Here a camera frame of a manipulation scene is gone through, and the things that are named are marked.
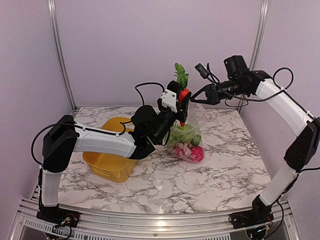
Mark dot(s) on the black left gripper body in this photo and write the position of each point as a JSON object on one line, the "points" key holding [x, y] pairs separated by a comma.
{"points": [[162, 132]]}

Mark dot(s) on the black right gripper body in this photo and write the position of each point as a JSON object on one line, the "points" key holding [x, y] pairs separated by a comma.
{"points": [[216, 97]]}

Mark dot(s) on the orange carrot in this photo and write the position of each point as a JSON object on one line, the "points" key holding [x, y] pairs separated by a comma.
{"points": [[183, 93]]}

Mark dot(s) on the green grape bunch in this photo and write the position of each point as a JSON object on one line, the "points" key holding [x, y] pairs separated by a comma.
{"points": [[177, 135]]}

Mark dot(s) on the clear zip top bag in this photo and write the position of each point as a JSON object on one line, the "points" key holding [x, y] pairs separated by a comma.
{"points": [[192, 120]]}

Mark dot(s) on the green bitter gourd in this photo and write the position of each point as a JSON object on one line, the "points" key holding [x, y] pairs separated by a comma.
{"points": [[196, 140]]}

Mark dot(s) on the red apple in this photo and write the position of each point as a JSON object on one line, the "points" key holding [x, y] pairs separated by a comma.
{"points": [[182, 151], [197, 154]]}

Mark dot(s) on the green apple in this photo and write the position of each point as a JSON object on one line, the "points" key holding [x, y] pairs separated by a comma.
{"points": [[186, 127]]}

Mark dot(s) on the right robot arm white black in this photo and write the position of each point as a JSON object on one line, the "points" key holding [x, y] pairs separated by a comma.
{"points": [[242, 81]]}

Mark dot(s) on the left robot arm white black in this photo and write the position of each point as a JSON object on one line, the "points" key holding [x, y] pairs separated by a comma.
{"points": [[66, 137]]}

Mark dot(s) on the yellow plastic basket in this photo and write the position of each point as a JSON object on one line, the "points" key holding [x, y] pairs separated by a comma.
{"points": [[112, 167]]}

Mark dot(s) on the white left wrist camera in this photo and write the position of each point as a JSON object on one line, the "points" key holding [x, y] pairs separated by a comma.
{"points": [[168, 99]]}

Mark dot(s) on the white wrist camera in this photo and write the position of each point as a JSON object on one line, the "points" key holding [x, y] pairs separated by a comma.
{"points": [[204, 73], [168, 99]]}

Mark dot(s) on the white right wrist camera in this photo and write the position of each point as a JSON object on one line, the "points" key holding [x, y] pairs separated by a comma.
{"points": [[204, 73]]}

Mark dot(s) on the front aluminium rail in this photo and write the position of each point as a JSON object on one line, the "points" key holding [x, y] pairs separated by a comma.
{"points": [[108, 225]]}

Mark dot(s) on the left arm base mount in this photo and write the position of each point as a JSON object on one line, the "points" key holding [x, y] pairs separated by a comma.
{"points": [[59, 216]]}

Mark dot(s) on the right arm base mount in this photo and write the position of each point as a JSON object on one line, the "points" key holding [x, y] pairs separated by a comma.
{"points": [[246, 218]]}

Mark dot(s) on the left aluminium frame post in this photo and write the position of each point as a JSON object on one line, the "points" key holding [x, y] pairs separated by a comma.
{"points": [[59, 52]]}

